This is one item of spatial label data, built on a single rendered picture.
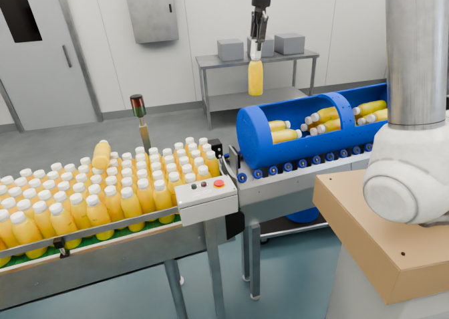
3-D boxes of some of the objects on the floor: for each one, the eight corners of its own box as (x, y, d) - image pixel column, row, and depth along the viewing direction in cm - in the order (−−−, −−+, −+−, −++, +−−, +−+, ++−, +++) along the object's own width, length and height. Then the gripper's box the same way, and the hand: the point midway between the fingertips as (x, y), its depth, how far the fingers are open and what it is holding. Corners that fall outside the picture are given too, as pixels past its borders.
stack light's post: (177, 264, 197) (146, 126, 143) (172, 265, 196) (138, 127, 142) (176, 259, 201) (146, 123, 146) (171, 261, 200) (138, 124, 145)
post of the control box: (229, 352, 147) (214, 212, 97) (222, 354, 146) (203, 215, 96) (226, 344, 150) (211, 205, 101) (220, 346, 149) (201, 208, 100)
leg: (252, 279, 183) (251, 208, 152) (244, 282, 182) (241, 211, 150) (249, 272, 188) (247, 202, 157) (241, 275, 186) (238, 204, 155)
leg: (260, 299, 171) (261, 226, 140) (252, 301, 170) (251, 229, 139) (257, 290, 176) (257, 219, 145) (248, 293, 175) (246, 221, 143)
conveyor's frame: (248, 329, 156) (245, 210, 111) (-104, 463, 118) (-325, 365, 73) (224, 262, 196) (214, 155, 152) (-46, 346, 158) (-165, 236, 113)
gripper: (279, -4, 99) (270, 63, 112) (262, -8, 113) (256, 52, 126) (260, -4, 98) (253, 63, 111) (245, -8, 111) (240, 52, 124)
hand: (256, 49), depth 116 cm, fingers closed on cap, 4 cm apart
